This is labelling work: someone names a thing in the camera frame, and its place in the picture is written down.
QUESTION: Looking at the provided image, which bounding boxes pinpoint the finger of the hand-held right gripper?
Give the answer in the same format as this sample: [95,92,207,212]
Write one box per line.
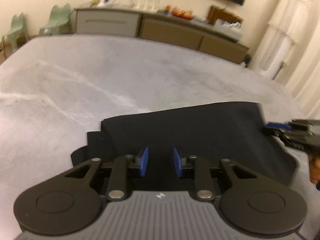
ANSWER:
[265,119,320,130]
[271,130,316,150]

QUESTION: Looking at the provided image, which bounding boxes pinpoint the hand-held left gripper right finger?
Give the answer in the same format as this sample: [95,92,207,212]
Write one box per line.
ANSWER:
[173,147,253,202]

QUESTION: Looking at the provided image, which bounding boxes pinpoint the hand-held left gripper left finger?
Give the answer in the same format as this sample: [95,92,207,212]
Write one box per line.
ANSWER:
[64,146,150,201]

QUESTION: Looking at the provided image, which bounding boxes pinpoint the black pants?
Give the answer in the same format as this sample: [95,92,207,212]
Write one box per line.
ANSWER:
[70,102,299,195]

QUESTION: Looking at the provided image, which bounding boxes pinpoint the person's right hand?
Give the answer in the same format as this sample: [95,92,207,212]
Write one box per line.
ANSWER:
[308,154,320,186]

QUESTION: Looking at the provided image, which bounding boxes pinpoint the white curtain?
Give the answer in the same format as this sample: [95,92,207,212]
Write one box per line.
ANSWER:
[259,0,320,117]

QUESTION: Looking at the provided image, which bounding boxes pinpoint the white tissue box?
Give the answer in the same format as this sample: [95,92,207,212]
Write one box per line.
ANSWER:
[215,19,243,31]

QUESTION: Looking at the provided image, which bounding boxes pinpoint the wooden box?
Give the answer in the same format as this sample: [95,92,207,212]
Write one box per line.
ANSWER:
[207,5,244,27]

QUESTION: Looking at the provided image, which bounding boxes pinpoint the grey and brown sideboard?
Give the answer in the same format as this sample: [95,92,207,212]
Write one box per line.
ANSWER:
[74,7,251,64]

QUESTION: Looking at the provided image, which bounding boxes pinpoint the red and orange fruit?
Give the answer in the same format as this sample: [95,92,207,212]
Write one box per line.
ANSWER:
[164,5,194,19]

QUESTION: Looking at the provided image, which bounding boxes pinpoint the group of clear glasses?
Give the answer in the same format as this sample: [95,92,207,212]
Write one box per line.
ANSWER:
[135,0,160,11]

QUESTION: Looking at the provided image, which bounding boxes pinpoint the green plastic chair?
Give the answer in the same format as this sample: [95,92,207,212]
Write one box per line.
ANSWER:
[39,4,72,37]
[0,12,28,53]

